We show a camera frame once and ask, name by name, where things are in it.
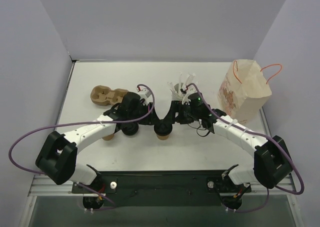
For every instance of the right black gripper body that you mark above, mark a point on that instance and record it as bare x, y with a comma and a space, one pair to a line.
176, 112

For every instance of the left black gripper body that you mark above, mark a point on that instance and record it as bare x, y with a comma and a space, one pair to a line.
149, 115

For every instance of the black cup lid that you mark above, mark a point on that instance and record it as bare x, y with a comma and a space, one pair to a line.
163, 128

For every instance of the single brown paper cup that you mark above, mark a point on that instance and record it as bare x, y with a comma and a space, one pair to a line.
163, 137

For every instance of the stack of brown paper cups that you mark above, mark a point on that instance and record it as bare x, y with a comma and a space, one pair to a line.
108, 137

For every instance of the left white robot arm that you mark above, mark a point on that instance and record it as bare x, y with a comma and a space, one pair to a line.
58, 156

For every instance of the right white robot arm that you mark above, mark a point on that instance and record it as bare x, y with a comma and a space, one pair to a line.
271, 160

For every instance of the paper takeout bag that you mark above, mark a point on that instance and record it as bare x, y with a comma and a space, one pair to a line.
245, 89

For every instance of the white straw holder cup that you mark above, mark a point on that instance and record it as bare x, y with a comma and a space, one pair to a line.
174, 90

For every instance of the stack of black lids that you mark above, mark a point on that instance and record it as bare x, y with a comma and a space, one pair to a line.
130, 129

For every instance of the brown cardboard cup carrier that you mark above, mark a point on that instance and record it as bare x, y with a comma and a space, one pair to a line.
103, 95

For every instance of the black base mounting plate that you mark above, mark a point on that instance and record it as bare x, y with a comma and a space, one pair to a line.
175, 188

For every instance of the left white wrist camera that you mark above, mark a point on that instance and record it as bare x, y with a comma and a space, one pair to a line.
144, 95

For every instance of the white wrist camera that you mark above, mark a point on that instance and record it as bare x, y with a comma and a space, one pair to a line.
185, 90
144, 95

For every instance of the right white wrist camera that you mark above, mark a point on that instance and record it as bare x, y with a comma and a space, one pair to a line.
185, 90

